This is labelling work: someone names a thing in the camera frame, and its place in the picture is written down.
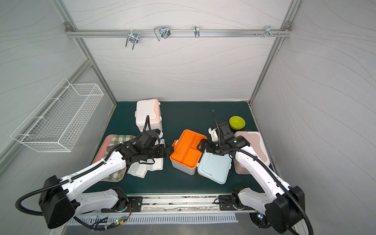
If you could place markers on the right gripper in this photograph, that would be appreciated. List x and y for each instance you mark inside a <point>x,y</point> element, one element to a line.
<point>205,146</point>

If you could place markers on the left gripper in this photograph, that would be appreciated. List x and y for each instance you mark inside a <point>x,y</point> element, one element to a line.
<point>162,150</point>

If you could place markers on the blue box orange handle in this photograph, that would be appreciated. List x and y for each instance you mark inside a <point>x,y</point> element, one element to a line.
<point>189,160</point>

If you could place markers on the white box peach handle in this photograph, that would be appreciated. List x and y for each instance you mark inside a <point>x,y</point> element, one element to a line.
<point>151,108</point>

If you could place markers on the pink first aid box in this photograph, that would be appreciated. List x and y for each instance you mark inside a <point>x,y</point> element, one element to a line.
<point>257,143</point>

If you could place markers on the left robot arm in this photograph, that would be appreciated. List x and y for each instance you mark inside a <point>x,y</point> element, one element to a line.
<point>64,198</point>

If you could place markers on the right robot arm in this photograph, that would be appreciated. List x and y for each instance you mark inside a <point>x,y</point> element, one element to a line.
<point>280,205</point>

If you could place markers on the green table mat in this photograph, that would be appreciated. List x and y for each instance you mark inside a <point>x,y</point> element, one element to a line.
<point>177,117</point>

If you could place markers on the green bowl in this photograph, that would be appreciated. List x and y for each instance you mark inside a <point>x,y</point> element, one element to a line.
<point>237,123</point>

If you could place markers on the pink tray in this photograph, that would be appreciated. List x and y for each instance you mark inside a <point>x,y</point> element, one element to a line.
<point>100,154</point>

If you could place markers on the metal hook clamp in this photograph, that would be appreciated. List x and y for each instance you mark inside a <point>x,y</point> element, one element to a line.
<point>132,39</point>

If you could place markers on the metal u-bolt clamp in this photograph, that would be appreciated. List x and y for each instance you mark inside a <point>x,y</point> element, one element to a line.
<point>162,32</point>

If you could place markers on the aluminium crossbar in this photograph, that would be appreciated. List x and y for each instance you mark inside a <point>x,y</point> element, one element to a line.
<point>175,33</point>

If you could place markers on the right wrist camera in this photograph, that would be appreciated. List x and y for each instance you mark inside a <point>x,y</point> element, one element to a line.
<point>213,133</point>

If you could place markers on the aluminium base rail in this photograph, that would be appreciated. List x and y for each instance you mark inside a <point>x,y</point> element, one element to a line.
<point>176,202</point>

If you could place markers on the white wire basket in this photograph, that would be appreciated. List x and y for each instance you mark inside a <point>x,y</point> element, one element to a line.
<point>56,124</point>

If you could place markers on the small metal bracket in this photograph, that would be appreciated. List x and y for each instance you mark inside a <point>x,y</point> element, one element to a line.
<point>196,31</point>

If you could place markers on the metal screw bracket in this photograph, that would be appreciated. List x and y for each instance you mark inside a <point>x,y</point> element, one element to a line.
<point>268,33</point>

